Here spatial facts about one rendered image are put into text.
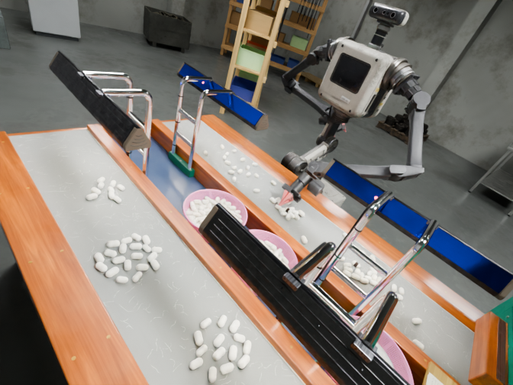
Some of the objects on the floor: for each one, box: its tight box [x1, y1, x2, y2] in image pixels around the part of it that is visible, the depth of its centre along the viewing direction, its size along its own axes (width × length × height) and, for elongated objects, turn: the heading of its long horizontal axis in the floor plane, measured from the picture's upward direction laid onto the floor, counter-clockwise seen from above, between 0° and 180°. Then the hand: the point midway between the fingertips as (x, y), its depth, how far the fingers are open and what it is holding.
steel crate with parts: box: [144, 5, 192, 53], centre depth 591 cm, size 100×87×68 cm
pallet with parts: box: [376, 114, 430, 144], centre depth 603 cm, size 88×122×44 cm
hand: (280, 204), depth 126 cm, fingers closed
